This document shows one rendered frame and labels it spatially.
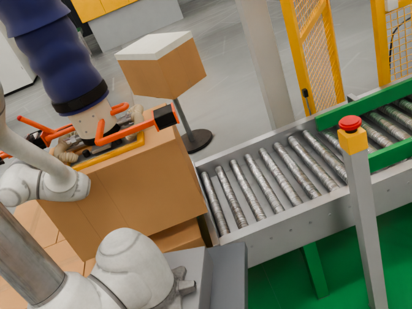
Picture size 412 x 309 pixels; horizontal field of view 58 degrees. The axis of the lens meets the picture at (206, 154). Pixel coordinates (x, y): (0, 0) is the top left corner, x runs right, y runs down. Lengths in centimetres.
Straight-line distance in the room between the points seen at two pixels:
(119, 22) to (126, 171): 752
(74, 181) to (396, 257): 162
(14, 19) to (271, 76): 178
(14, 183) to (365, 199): 120
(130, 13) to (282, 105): 646
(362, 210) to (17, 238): 113
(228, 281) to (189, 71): 213
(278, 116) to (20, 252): 225
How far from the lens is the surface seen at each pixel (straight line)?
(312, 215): 166
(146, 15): 892
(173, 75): 301
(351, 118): 129
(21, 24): 144
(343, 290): 209
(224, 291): 126
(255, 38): 261
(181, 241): 178
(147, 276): 105
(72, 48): 147
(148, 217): 164
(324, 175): 185
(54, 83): 149
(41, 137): 165
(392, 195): 180
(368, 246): 164
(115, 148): 153
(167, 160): 149
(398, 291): 208
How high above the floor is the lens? 172
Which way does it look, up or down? 31 degrees down
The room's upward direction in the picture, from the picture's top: 23 degrees counter-clockwise
